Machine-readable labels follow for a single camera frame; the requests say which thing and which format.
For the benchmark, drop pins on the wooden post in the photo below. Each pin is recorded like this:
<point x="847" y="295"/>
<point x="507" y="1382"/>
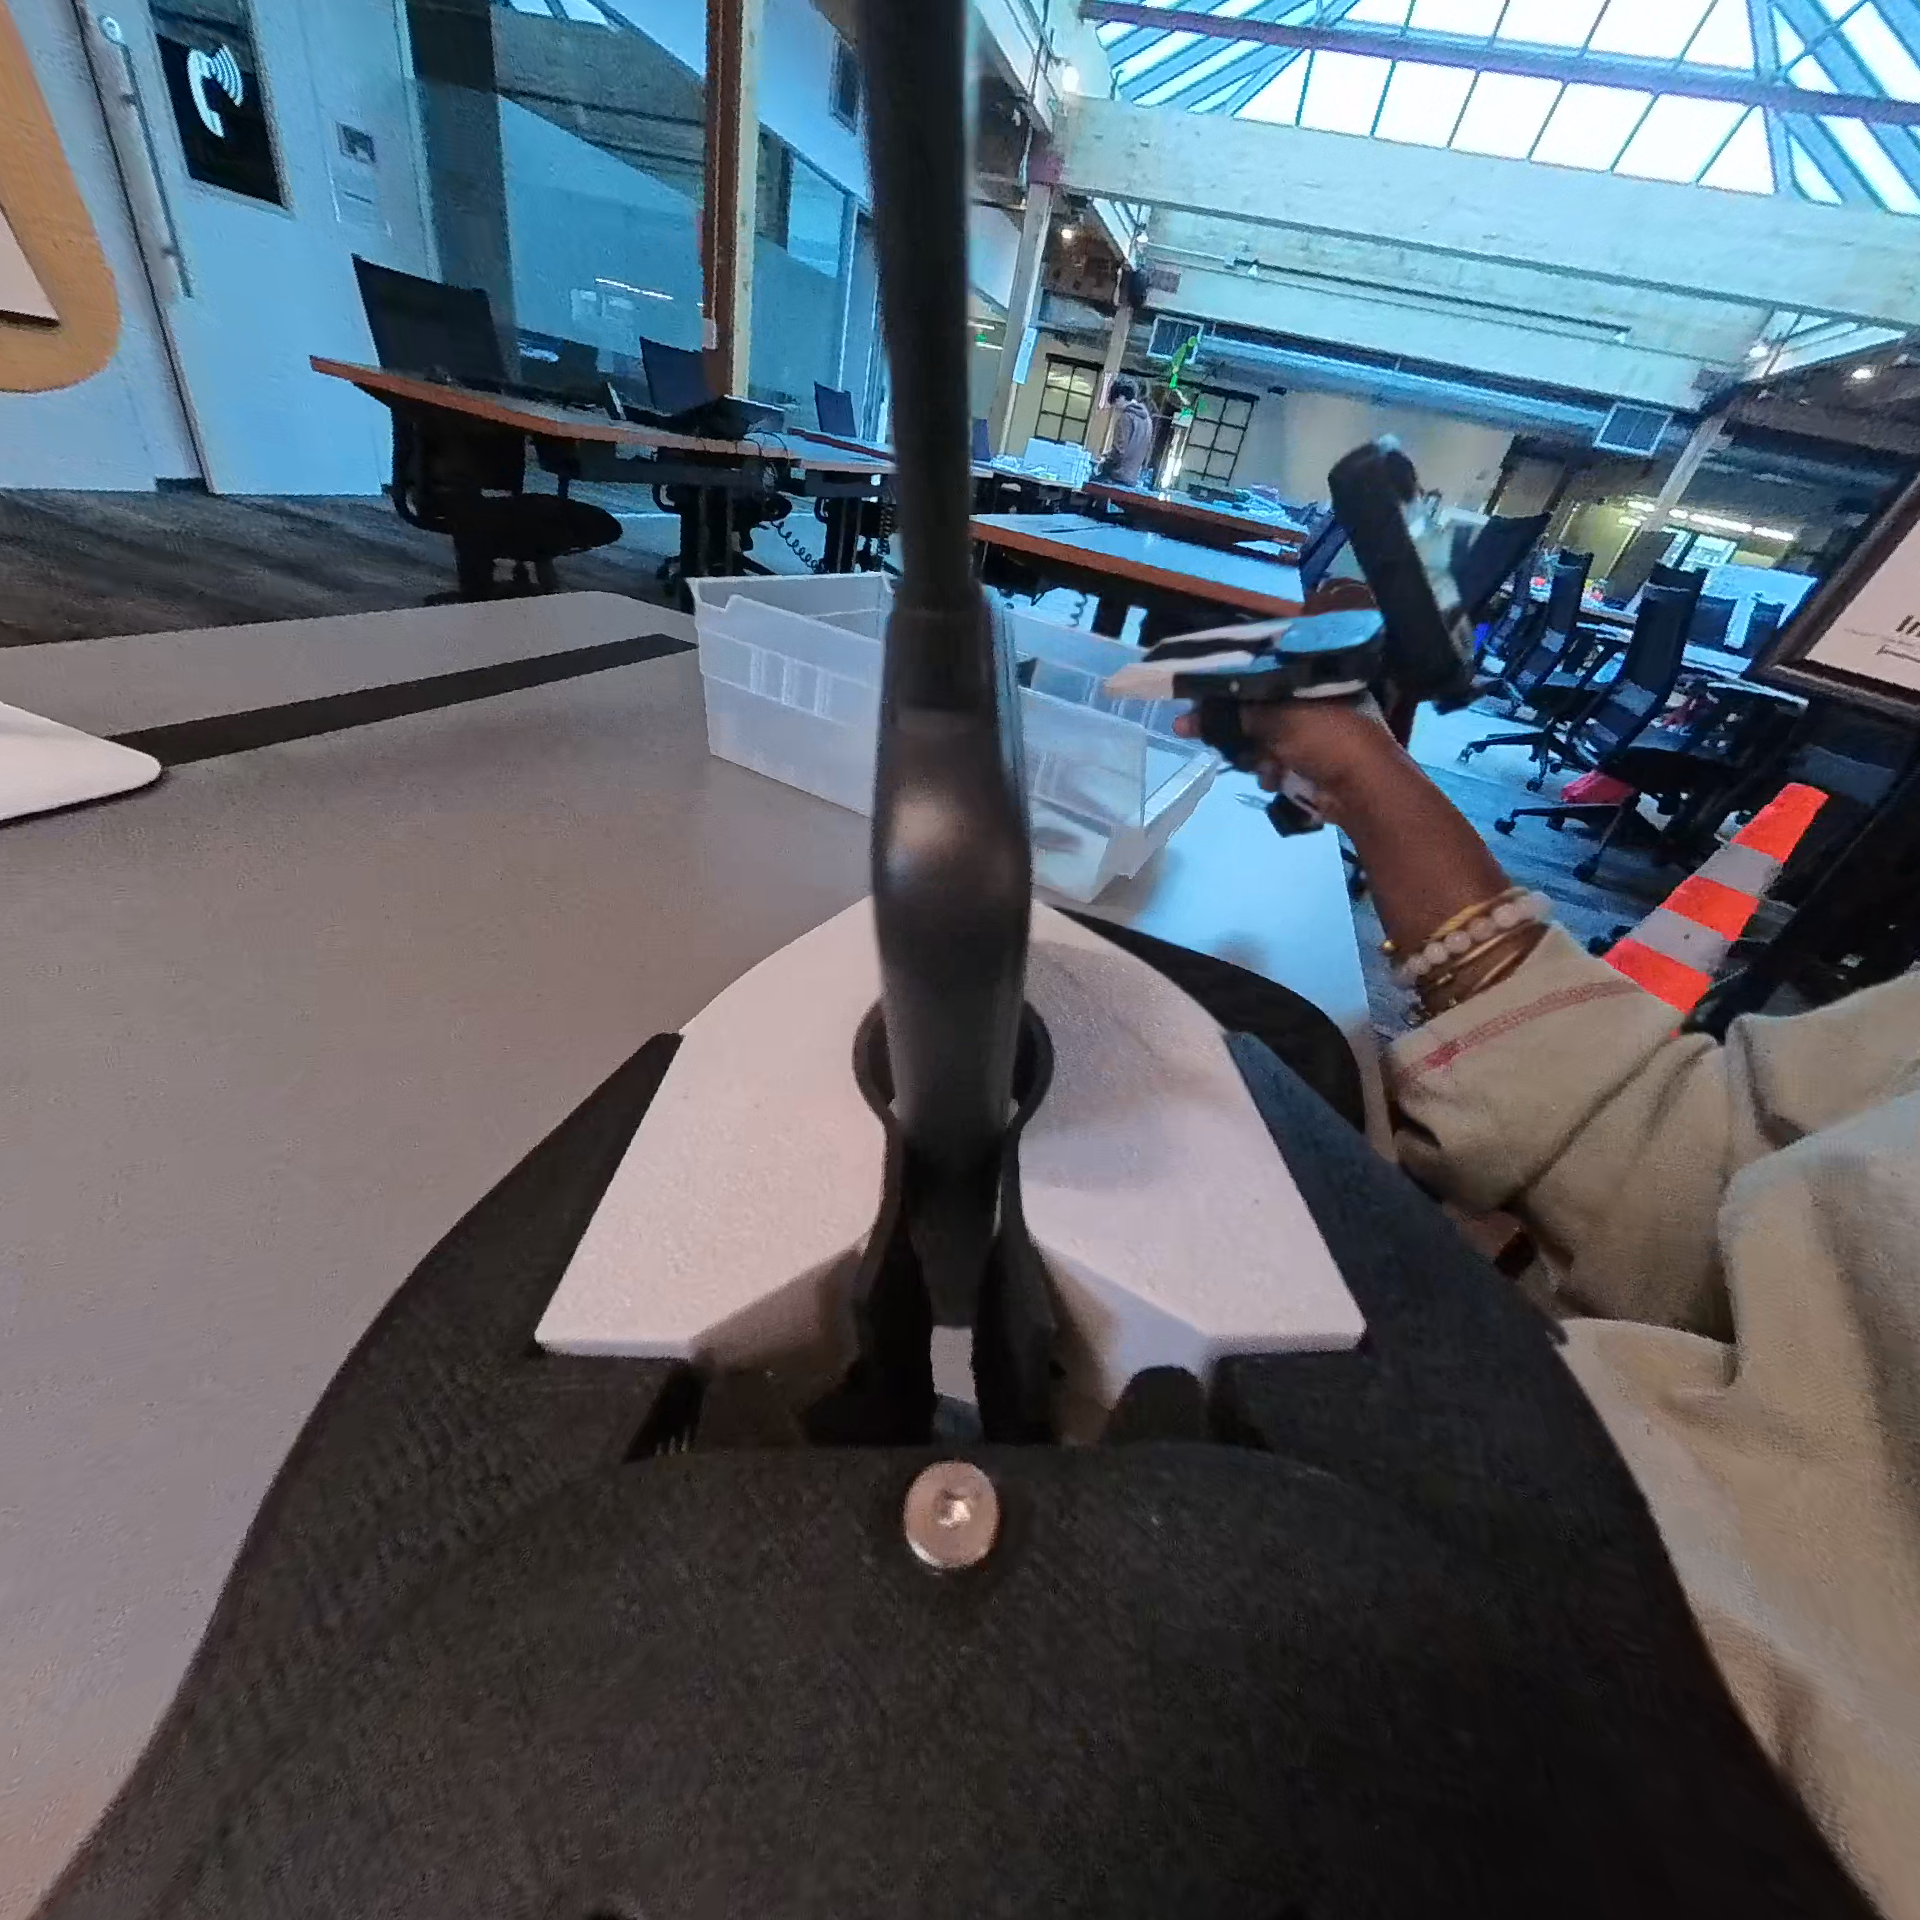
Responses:
<point x="731" y="194"/>

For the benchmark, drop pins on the framed sign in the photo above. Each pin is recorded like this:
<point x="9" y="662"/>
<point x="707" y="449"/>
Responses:
<point x="1861" y="601"/>

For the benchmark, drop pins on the long wooden desk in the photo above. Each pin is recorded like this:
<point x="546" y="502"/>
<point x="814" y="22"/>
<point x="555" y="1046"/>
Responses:
<point x="495" y="404"/>

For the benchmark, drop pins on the black office chair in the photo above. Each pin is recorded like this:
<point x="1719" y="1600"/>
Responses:
<point x="1634" y="675"/>
<point x="450" y="451"/>

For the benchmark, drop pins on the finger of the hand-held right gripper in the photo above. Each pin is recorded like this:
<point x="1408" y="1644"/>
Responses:
<point x="1201" y="686"/>
<point x="1222" y="650"/>

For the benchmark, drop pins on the person's right hand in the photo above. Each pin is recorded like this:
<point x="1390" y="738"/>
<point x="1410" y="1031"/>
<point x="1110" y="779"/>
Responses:
<point x="1350" y="780"/>

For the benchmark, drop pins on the black phone sign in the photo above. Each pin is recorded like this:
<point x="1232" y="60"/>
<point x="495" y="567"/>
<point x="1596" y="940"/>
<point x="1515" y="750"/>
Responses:
<point x="223" y="91"/>

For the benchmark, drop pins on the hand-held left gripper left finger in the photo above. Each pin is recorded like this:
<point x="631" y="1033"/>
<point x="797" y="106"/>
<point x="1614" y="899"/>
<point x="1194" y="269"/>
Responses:
<point x="721" y="1170"/>

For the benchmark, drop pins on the person's right forearm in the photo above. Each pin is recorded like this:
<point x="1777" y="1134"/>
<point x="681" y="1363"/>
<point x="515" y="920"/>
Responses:
<point x="1621" y="1110"/>

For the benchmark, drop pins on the white rounded board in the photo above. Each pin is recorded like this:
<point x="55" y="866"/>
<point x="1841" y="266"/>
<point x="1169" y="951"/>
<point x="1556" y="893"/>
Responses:
<point x="60" y="764"/>

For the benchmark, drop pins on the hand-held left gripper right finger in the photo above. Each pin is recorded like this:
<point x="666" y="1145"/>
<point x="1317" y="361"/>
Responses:
<point x="1184" y="1184"/>

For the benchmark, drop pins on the orange traffic cone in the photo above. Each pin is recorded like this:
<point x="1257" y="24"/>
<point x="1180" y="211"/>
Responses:
<point x="1711" y="915"/>

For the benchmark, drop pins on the clear plastic bin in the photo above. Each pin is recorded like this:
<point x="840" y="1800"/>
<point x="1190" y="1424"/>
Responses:
<point x="794" y="691"/>

